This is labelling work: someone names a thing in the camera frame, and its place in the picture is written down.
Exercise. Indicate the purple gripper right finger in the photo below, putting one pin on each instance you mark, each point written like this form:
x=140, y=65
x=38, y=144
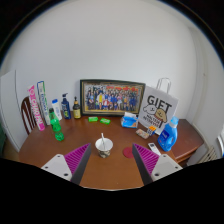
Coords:
x=152, y=166

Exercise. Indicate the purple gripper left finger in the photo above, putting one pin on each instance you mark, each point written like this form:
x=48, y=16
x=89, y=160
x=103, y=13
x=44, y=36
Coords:
x=71, y=166

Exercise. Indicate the green plastic bottle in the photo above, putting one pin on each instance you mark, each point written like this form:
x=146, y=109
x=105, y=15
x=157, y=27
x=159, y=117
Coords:
x=55, y=124

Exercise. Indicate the white remote control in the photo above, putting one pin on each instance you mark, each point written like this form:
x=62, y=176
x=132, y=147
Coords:
x=154, y=149

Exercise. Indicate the red round coaster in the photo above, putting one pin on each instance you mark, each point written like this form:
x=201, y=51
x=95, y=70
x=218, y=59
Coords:
x=127, y=152

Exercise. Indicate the blue detergent bottle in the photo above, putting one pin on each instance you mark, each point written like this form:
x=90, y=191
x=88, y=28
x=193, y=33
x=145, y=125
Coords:
x=168, y=136

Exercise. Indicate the colourful cube toy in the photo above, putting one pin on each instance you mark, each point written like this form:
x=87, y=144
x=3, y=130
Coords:
x=151, y=130

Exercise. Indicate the paper cup with pattern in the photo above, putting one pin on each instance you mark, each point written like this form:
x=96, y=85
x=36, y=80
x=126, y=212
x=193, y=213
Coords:
x=99, y=146

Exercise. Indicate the white spoon in cup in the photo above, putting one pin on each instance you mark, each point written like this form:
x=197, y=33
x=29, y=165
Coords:
x=103, y=142

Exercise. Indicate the left green small pack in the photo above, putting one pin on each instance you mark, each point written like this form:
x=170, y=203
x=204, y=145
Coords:
x=92, y=119

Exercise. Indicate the green small pack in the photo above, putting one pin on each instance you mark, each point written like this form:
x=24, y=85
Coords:
x=92, y=119
x=105, y=121

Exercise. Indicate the right green small pack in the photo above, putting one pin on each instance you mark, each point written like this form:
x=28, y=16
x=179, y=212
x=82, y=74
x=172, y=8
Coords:
x=105, y=121

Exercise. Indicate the white lotion bottle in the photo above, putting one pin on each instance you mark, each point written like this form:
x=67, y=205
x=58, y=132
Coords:
x=57, y=111

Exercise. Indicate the white gift paper bag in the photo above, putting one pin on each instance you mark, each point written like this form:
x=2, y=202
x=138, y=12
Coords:
x=158, y=106

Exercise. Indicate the amber pump bottle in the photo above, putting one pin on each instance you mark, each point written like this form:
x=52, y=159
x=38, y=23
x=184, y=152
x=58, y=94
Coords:
x=76, y=109

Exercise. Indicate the dark blue pump bottle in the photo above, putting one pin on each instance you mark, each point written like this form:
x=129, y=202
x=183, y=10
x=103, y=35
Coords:
x=65, y=107

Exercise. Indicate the white radiator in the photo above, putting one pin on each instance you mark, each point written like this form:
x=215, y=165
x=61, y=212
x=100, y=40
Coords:
x=207, y=154

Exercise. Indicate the wooden chair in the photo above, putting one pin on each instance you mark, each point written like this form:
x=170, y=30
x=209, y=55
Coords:
x=27, y=115

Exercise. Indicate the framed group photo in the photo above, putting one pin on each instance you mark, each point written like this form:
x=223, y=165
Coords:
x=110, y=97

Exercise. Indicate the pink toothpaste box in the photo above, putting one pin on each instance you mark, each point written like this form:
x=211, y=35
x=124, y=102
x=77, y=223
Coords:
x=35, y=108

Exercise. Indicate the green white toothpaste box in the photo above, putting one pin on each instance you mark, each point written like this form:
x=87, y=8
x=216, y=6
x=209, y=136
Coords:
x=43, y=101

